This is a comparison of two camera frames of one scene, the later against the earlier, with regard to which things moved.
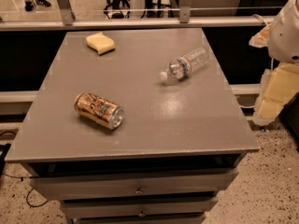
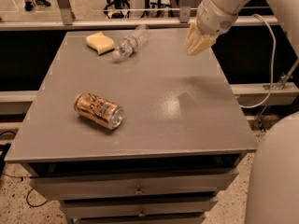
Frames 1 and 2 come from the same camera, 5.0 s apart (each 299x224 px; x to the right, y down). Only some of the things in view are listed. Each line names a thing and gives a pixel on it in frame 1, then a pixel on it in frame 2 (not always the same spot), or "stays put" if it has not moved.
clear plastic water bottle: (180, 67) to (131, 43)
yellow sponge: (100, 43) stays put
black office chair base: (119, 3) stays put
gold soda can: (99, 110) stays put
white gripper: (286, 36) to (212, 19)
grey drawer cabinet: (179, 147) stays put
